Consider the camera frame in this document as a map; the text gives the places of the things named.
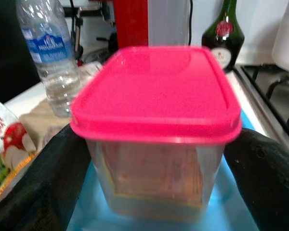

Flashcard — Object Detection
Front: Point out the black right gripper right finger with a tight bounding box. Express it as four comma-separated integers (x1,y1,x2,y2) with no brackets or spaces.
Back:
223,127,289,231

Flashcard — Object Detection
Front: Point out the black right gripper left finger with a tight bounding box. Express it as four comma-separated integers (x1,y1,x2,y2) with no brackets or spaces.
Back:
0,124,92,231

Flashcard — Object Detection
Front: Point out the clear container pink lid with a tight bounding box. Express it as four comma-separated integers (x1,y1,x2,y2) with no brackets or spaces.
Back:
69,45,243,223

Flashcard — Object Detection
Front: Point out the blue plastic mat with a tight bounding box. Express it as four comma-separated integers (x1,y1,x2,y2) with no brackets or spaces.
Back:
67,113,261,231

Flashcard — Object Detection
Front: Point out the apple juice carton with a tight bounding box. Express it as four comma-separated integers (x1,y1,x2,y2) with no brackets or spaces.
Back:
0,95,43,205

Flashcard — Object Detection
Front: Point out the beige folded cloth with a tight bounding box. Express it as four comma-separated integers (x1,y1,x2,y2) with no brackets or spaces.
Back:
19,98,73,150

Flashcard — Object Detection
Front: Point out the steel gas hob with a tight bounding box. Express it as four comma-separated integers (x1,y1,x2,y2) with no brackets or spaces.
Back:
235,64,289,155

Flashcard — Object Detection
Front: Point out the clear plastic water bottle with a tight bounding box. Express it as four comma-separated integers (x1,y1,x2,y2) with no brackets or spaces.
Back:
15,0,81,118

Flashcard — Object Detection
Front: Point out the black kitchen appliance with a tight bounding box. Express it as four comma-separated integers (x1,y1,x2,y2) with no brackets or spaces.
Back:
0,0,42,104

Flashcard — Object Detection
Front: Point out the dark green wine bottle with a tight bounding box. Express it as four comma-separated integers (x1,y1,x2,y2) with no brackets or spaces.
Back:
201,0,246,73

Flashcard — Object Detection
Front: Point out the red and white appliance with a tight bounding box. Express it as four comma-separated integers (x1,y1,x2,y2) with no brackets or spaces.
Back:
113,0,191,49

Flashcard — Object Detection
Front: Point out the thin black power cable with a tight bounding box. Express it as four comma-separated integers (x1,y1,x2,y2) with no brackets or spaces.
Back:
187,0,193,47

